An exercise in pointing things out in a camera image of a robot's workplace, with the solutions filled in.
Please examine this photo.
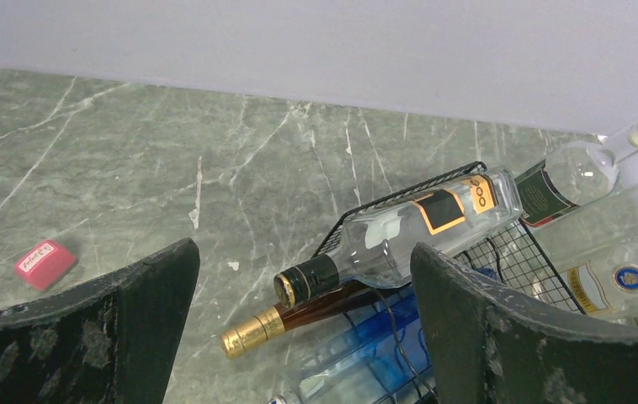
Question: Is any blue clear glass bottle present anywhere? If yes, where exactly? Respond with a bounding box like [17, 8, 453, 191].
[270, 285, 437, 403]

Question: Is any dark red gold-capped bottle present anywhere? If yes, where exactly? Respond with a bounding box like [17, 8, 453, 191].
[220, 281, 408, 359]

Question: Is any pink rectangular eraser block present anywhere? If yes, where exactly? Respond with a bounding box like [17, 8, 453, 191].
[14, 240, 77, 290]

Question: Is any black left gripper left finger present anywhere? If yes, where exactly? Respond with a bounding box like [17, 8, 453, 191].
[0, 238, 200, 403]

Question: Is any frosted clear slim bottle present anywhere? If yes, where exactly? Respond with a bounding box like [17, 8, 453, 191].
[516, 123, 638, 228]

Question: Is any clear bottle orange black label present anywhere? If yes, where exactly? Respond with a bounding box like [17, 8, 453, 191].
[273, 167, 523, 308]

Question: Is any clear bottle white label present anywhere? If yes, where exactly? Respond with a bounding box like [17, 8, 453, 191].
[534, 184, 638, 326]

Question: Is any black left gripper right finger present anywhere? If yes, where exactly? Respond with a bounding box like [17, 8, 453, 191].
[410, 243, 638, 403]

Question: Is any black wire wine rack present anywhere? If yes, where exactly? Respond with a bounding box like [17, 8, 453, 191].
[310, 161, 585, 404]

